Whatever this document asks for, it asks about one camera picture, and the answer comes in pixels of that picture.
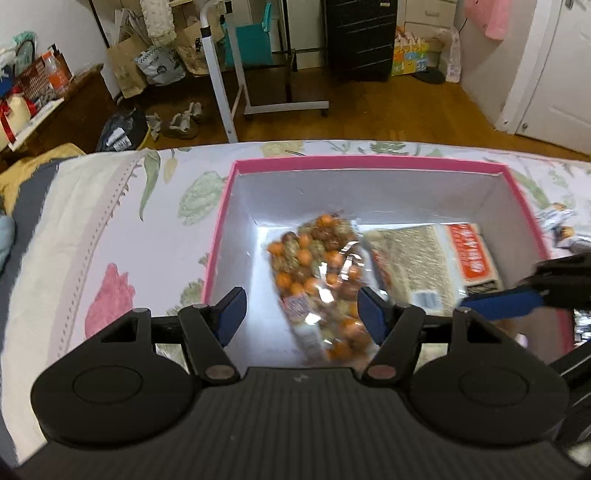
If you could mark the cream knitted cardigan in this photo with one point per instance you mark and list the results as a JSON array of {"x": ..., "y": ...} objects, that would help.
[{"x": 158, "y": 19}]

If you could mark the white door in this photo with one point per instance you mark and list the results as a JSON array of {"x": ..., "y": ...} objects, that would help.
[{"x": 550, "y": 97}]

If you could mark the pair of shoes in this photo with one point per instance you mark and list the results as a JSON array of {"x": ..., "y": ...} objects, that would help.
[{"x": 185, "y": 125}]

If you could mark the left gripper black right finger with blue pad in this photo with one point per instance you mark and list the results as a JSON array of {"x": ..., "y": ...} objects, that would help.
[{"x": 397, "y": 330}]

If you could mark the white snack bar wrapper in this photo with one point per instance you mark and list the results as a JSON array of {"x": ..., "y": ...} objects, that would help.
[{"x": 557, "y": 222}]

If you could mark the white wardrobe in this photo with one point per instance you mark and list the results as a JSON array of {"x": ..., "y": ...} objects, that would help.
[{"x": 424, "y": 18}]

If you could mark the pink cardboard box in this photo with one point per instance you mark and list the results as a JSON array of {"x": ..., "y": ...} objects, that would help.
[{"x": 264, "y": 199}]

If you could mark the beige cracker pack orange label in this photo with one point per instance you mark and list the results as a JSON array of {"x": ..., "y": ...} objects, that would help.
[{"x": 433, "y": 266}]

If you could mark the teal bag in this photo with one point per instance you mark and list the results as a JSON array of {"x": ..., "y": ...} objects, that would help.
[{"x": 254, "y": 40}]

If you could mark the pink hanging bag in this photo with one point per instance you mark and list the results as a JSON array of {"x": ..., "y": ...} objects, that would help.
[{"x": 490, "y": 16}]

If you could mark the colourful gift bag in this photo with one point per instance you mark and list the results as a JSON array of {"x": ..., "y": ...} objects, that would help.
[{"x": 413, "y": 54}]

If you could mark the white patterned bag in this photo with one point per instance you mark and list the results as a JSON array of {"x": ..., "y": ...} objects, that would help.
[{"x": 450, "y": 63}]

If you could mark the brown paper bag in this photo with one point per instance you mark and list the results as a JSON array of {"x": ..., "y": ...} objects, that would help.
[{"x": 131, "y": 81}]

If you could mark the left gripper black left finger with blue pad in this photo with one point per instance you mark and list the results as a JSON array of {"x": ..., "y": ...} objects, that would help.
[{"x": 207, "y": 330}]

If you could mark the dark wooden nightstand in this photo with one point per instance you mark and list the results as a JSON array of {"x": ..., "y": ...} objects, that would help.
[{"x": 79, "y": 119}]

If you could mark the black suitcase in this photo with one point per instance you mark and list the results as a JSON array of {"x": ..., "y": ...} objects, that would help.
[{"x": 359, "y": 39}]

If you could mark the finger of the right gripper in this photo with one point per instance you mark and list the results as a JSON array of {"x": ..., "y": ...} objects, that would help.
[{"x": 507, "y": 304}]

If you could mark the white frame side table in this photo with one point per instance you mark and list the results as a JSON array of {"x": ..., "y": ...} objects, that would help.
[{"x": 227, "y": 110}]

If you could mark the floral bed sheet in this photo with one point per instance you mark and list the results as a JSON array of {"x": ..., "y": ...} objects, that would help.
[{"x": 101, "y": 234}]

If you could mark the clear bag orange nut snacks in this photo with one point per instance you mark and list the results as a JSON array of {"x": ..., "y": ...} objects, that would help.
[{"x": 318, "y": 271}]

